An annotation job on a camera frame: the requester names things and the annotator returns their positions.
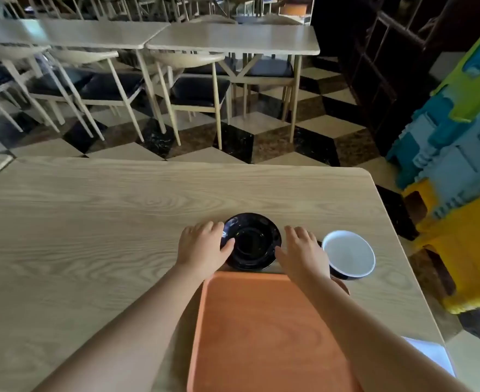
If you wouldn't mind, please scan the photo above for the person's left hand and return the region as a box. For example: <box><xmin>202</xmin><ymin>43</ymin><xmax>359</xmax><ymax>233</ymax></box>
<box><xmin>177</xmin><ymin>221</ymin><xmax>236</xmax><ymax>279</ymax></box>

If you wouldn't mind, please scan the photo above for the person's right hand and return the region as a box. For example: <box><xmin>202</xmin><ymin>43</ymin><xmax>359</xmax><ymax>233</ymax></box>
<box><xmin>275</xmin><ymin>226</ymin><xmax>331</xmax><ymax>284</ymax></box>

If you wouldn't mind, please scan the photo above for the black round plate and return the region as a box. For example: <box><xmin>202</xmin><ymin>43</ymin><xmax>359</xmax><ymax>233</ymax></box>
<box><xmin>220</xmin><ymin>212</ymin><xmax>282</xmax><ymax>271</ymax></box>

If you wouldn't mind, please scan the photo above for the person's left forearm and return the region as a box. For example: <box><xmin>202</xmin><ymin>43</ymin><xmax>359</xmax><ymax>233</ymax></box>
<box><xmin>34</xmin><ymin>267</ymin><xmax>208</xmax><ymax>392</ymax></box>

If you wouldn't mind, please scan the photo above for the person's right forearm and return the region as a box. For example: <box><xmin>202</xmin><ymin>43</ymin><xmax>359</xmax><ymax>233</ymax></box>
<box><xmin>299</xmin><ymin>275</ymin><xmax>471</xmax><ymax>392</ymax></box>

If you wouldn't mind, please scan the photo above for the white bowl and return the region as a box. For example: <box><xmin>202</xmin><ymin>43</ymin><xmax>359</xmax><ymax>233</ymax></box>
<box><xmin>321</xmin><ymin>230</ymin><xmax>376</xmax><ymax>280</ymax></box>

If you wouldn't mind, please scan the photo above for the orange plastic tray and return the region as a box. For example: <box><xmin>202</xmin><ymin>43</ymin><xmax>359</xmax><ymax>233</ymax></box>
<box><xmin>186</xmin><ymin>271</ymin><xmax>364</xmax><ymax>392</ymax></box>

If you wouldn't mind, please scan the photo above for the white paper sheet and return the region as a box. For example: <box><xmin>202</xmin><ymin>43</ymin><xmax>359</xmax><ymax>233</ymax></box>
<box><xmin>401</xmin><ymin>336</ymin><xmax>456</xmax><ymax>377</ymax></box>

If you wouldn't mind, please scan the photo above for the stack of yellow plastic stools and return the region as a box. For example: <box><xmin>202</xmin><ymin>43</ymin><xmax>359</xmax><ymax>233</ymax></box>
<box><xmin>402</xmin><ymin>178</ymin><xmax>480</xmax><ymax>315</ymax></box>

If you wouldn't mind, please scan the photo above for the stack of blue plastic stools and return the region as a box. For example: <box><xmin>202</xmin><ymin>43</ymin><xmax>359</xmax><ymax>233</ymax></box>
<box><xmin>385</xmin><ymin>93</ymin><xmax>480</xmax><ymax>219</ymax></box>

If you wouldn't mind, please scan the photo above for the dark wooden shelf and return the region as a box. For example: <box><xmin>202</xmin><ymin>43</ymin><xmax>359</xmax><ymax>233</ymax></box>
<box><xmin>311</xmin><ymin>0</ymin><xmax>480</xmax><ymax>156</ymax></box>

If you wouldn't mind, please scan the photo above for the row of wooden chairs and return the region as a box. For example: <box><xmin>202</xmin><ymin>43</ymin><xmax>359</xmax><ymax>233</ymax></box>
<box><xmin>0</xmin><ymin>0</ymin><xmax>312</xmax><ymax>26</ymax></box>

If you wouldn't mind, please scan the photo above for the green plastic stool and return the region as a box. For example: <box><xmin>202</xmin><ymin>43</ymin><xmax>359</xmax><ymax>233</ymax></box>
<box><xmin>431</xmin><ymin>13</ymin><xmax>480</xmax><ymax>124</ymax></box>

